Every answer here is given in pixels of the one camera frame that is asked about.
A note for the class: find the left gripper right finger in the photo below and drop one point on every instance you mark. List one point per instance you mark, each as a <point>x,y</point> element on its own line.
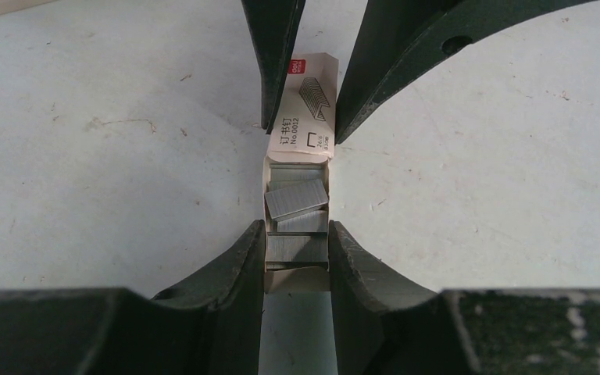
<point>384,323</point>

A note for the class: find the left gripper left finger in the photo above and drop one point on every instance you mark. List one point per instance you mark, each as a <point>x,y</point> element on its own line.
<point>207,323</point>

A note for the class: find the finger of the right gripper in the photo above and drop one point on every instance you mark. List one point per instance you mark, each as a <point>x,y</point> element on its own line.
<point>399,41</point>
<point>273,26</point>

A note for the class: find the white staple box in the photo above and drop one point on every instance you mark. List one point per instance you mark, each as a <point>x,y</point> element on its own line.
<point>304,127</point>

